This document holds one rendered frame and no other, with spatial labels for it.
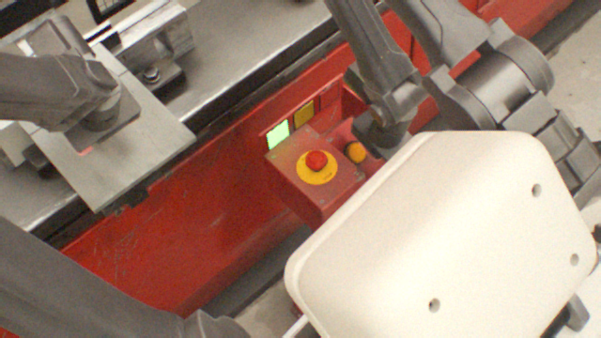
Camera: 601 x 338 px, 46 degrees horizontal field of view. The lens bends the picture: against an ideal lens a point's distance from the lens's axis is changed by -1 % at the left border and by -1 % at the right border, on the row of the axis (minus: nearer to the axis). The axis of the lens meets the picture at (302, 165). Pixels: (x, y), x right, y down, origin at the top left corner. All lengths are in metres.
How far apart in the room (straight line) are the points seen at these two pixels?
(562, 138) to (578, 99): 1.68
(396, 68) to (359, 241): 0.50
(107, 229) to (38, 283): 0.83
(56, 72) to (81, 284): 0.29
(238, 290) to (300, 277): 1.40
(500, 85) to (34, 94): 0.45
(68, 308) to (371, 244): 0.22
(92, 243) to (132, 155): 0.30
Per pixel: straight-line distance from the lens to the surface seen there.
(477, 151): 0.57
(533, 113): 0.76
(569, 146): 0.77
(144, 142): 1.07
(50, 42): 0.89
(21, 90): 0.68
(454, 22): 0.77
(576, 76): 2.51
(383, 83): 1.01
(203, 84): 1.28
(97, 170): 1.07
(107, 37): 1.23
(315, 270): 0.56
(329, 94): 1.32
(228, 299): 1.97
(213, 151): 1.36
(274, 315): 1.99
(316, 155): 1.25
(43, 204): 1.22
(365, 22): 0.97
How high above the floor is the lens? 1.84
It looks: 57 degrees down
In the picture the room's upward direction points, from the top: 6 degrees counter-clockwise
